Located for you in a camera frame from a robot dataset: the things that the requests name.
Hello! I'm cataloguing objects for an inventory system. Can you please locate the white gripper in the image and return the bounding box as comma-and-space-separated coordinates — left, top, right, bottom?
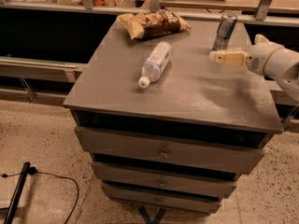
209, 34, 284, 77

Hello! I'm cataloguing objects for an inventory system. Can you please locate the silver blue redbull can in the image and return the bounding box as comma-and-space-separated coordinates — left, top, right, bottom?
212, 13, 237, 50

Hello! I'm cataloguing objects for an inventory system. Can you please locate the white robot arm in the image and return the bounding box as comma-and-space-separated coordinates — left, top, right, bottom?
209, 34, 299, 101

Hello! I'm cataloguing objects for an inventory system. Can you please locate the brown yellow chip bag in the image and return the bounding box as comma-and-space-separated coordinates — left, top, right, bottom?
117, 8, 191, 39

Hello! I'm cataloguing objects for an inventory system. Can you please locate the clear plastic water bottle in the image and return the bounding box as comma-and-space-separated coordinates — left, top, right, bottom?
138, 42, 173, 89

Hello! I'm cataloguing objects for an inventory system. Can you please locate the top grey drawer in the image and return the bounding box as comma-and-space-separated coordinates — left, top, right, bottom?
75, 126, 264, 175

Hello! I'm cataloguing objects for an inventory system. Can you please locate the grey drawer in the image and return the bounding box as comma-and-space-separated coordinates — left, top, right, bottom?
102, 183, 221, 214
75, 126, 264, 175
91, 161, 236, 199

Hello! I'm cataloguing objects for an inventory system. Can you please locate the grey drawer cabinet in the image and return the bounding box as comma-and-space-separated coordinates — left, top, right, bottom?
64, 21, 282, 203

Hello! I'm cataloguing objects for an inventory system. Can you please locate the bottom grey drawer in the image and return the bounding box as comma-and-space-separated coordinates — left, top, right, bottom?
102, 183, 221, 214

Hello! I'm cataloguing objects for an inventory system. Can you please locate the middle grey drawer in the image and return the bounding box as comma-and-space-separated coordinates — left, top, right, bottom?
91, 161, 236, 199

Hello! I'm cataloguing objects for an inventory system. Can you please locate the black pole on floor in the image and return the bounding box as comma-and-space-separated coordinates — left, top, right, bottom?
4, 162, 30, 224

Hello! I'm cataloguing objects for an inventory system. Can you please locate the metal counter rail frame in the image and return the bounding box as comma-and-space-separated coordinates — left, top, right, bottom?
0, 0, 299, 27

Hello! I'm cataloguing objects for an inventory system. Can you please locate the black floor cable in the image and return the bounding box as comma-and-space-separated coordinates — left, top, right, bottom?
0, 166, 80, 224

